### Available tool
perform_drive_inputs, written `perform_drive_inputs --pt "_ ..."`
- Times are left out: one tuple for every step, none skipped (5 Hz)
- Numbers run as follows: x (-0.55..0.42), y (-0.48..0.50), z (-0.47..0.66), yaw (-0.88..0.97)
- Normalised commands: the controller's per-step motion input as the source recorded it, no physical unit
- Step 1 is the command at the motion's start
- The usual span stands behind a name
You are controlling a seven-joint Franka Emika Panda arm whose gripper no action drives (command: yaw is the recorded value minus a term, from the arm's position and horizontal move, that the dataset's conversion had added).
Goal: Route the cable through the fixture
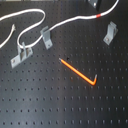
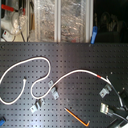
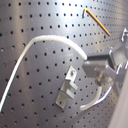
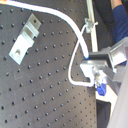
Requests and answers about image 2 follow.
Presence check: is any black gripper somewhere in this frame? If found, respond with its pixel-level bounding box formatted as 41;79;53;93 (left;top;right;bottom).
99;84;128;128

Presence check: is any white cable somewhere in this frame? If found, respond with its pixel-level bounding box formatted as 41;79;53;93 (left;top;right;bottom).
0;56;111;105

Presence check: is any orange hex key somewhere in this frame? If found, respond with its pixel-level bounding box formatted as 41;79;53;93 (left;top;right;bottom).
64;108;90;127

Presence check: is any clear plastic bin right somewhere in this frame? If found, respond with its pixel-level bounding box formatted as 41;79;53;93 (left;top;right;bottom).
61;0;89;43

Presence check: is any clear plastic bin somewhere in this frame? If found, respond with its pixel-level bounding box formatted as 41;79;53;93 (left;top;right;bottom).
34;0;55;42
61;0;89;43

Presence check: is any blue object bottom left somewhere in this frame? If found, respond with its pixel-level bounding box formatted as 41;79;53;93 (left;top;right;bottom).
0;116;6;126

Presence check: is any clear plastic bin left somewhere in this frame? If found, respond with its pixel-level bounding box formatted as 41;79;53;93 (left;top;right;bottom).
34;0;55;42

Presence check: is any grey cable clip middle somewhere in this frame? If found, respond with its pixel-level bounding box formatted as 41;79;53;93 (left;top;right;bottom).
48;80;59;100

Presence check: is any grey cable clip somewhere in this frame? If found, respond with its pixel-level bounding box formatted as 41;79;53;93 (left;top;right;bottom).
30;98;45;113
48;80;59;100

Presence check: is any grey cable clip left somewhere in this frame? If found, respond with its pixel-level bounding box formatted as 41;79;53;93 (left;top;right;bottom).
30;98;45;113

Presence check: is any blue clamp handle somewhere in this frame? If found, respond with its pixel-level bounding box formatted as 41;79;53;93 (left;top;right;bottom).
90;26;98;44

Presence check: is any white device with cables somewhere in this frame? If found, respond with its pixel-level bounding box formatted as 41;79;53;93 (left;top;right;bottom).
0;0;34;43

